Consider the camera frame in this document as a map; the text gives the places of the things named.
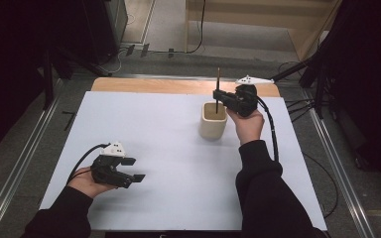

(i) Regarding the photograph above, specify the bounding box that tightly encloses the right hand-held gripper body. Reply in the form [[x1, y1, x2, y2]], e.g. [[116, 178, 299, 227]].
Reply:
[[225, 74, 275, 118]]

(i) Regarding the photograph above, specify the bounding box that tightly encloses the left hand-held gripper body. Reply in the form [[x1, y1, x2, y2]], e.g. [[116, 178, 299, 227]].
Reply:
[[90, 141, 136, 189]]

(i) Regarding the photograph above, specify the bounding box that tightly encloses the dark blue pencil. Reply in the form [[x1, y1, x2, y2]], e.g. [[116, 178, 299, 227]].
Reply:
[[214, 66, 221, 115]]

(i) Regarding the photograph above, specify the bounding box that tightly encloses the beige square cup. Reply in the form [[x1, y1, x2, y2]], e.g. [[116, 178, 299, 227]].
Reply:
[[198, 101, 229, 140]]

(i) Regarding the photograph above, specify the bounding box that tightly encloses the person's left hand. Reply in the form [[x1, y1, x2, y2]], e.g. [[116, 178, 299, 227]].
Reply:
[[67, 166, 119, 199]]

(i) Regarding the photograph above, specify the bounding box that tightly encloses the person's right hand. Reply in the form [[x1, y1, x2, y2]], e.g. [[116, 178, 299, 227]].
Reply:
[[226, 108, 266, 147]]

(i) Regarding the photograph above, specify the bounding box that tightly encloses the white table mat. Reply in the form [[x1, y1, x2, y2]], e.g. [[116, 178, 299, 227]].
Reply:
[[39, 91, 328, 232]]

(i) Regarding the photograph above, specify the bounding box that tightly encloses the black hex key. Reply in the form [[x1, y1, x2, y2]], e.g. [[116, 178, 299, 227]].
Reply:
[[62, 110, 77, 132]]

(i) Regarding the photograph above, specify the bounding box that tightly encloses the black metal stand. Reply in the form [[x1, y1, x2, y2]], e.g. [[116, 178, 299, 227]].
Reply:
[[41, 46, 113, 111], [269, 49, 332, 120]]

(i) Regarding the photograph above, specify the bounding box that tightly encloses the light wooden shelf unit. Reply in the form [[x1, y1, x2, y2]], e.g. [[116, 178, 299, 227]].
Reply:
[[184, 0, 343, 62]]

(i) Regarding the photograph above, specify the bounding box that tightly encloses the dark curtain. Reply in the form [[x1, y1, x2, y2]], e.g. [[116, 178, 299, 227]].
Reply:
[[323, 0, 381, 187], [0, 0, 90, 162]]

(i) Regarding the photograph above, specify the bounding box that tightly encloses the black cabinet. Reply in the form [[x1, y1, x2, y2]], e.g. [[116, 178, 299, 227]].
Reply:
[[80, 0, 129, 65]]

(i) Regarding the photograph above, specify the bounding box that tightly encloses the left hand-held gripper cable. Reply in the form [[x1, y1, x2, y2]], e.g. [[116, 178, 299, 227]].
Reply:
[[66, 142, 111, 183]]

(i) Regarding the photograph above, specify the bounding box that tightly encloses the hand-held gripper cable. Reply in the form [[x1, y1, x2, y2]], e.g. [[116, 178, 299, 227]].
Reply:
[[253, 93, 340, 220], [66, 142, 111, 183]]

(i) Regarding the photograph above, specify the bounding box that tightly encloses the right hand-held gripper cable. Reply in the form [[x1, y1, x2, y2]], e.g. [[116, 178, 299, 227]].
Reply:
[[253, 93, 340, 220]]

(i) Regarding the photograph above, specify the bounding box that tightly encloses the black floor cables bundle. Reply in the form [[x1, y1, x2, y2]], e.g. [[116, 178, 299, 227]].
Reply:
[[283, 97, 318, 124]]

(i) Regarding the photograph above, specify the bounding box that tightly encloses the black hanging cable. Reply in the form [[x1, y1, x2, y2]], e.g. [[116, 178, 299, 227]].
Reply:
[[187, 0, 207, 55]]

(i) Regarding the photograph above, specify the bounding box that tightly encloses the metal floor rail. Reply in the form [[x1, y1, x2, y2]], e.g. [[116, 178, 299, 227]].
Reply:
[[301, 89, 377, 238], [0, 78, 64, 238]]

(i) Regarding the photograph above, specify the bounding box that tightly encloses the white floor cable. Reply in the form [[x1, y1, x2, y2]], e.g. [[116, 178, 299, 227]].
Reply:
[[97, 46, 128, 76]]

